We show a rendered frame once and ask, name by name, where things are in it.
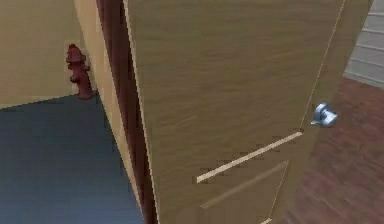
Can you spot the light brown wooden room door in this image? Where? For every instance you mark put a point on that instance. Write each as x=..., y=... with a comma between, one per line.
x=226, y=83

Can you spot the dark red hydrant-shaped object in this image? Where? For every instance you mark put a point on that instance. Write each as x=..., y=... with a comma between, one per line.
x=78, y=71

